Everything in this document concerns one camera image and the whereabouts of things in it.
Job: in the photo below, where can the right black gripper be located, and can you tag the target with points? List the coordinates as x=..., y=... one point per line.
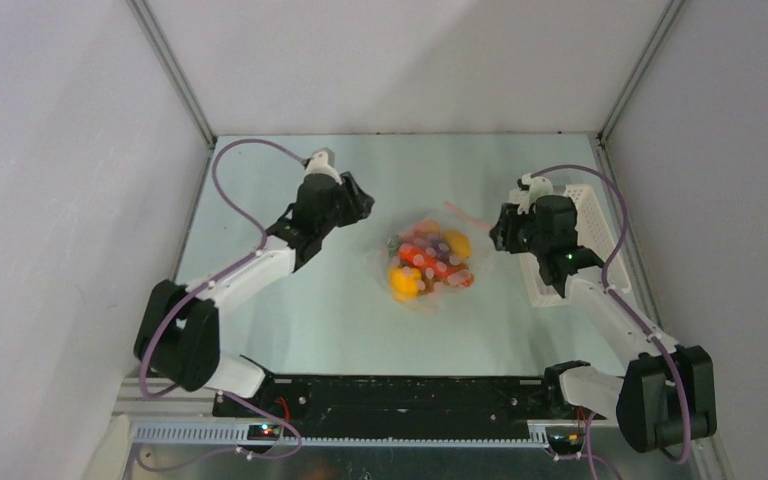
x=508, y=229

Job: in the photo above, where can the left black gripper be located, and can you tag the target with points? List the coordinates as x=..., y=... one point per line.
x=359, y=203

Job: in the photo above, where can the yellow mango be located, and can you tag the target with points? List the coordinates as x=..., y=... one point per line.
x=458, y=243

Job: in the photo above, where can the purple onion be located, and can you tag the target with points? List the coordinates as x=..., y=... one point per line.
x=437, y=248

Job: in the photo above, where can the clear zip top bag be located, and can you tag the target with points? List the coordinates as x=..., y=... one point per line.
x=383, y=256

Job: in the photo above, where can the pink peach top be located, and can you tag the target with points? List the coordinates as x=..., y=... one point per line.
x=427, y=229

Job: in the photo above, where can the red chili pepper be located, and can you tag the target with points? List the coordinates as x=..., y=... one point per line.
x=453, y=273

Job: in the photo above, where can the yellow bell pepper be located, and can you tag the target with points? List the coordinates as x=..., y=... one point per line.
x=404, y=283

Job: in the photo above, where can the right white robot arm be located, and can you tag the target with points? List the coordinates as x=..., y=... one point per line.
x=665, y=397

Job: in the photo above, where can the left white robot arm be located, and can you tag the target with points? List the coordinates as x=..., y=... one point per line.
x=180, y=333

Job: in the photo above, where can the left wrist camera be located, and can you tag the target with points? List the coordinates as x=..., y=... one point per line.
x=322, y=162

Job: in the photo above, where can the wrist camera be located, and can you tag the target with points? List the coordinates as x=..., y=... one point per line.
x=322, y=162
x=528, y=189

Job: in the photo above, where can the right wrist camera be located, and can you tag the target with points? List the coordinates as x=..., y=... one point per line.
x=528, y=189

